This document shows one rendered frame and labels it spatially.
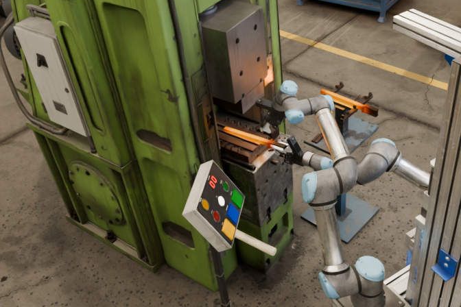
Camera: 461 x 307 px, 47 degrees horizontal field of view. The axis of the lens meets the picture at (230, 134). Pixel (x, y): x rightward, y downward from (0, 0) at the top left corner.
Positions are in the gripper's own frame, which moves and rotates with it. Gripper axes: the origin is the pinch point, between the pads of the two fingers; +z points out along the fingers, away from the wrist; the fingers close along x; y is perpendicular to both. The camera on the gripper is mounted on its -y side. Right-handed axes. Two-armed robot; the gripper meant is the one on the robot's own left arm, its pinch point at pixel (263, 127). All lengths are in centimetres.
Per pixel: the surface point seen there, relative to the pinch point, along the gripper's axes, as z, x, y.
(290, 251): 113, 24, 53
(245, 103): -0.4, 4.7, -15.2
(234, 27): -40, 3, -35
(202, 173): 11.0, -37.1, -6.8
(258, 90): -1.2, 16.7, -15.6
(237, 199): 19.8, -29.8, 13.4
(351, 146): 36, 63, 40
